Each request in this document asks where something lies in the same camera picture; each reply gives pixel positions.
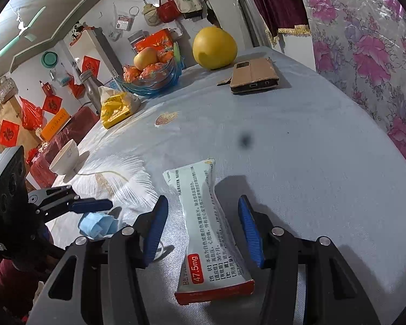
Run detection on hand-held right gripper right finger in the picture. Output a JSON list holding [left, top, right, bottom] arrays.
[[237, 194, 381, 325]]

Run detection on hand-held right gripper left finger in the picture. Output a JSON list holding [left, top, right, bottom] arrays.
[[42, 194, 170, 325]]

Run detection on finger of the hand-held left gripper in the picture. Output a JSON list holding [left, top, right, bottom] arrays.
[[42, 199, 114, 224], [29, 186, 81, 212]]

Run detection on blue face mask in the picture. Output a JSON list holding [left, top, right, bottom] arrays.
[[78, 212, 122, 241]]

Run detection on crushed white medicine box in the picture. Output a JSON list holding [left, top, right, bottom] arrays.
[[162, 158, 256, 306]]

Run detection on person's left forearm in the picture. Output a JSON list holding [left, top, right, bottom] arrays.
[[0, 257, 51, 325]]

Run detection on white bowl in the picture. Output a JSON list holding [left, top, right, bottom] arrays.
[[49, 139, 80, 177]]

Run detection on red diamond paper decoration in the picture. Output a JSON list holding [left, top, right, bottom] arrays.
[[0, 119, 21, 147], [41, 95, 63, 115], [81, 56, 101, 75]]

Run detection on orange cardboard box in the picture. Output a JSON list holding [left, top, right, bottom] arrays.
[[40, 108, 71, 141]]

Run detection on side table with red cloth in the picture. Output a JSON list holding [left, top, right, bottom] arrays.
[[27, 106, 100, 190]]

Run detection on red plastic bag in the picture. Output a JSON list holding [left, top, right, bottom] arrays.
[[19, 96, 44, 131]]

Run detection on yellow tissue pack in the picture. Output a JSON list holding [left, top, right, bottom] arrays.
[[98, 86, 142, 129]]

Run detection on grey tablecloth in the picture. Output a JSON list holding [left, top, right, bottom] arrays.
[[27, 45, 406, 325]]

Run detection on steel thermos bottle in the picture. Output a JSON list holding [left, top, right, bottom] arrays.
[[79, 69, 104, 114]]

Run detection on blue glass fruit bowl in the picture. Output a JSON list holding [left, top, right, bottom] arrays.
[[114, 42, 183, 99]]

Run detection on green plastic basin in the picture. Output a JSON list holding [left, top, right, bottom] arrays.
[[41, 51, 58, 69]]

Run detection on wrapped orange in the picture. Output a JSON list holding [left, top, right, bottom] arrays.
[[157, 50, 175, 65], [123, 66, 143, 83], [140, 64, 166, 80]]

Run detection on white refrigerator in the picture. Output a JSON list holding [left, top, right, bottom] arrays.
[[68, 29, 119, 82]]

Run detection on yellow red apple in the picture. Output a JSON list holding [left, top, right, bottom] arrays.
[[133, 47, 158, 72]]

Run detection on phone in brown case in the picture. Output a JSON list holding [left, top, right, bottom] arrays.
[[217, 57, 281, 95]]

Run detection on green ceiling fan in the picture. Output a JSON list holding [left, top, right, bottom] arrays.
[[0, 6, 47, 57]]

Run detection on red gift box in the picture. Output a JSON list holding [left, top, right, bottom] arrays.
[[133, 29, 175, 53]]

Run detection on clear hanging plastic bag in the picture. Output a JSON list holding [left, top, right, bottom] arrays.
[[113, 5, 132, 31]]

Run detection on yellow pomelo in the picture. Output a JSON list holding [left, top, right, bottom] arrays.
[[192, 26, 238, 71]]

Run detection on beige padded pouch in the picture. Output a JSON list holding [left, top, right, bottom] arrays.
[[142, 2, 162, 26]]

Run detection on red tote bag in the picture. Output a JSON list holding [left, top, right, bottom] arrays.
[[156, 0, 182, 24]]

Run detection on floral plastic wrapped mattress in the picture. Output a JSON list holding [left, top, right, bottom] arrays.
[[293, 0, 406, 173]]

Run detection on dark red curtain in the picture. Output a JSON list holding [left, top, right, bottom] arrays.
[[242, 0, 312, 46]]

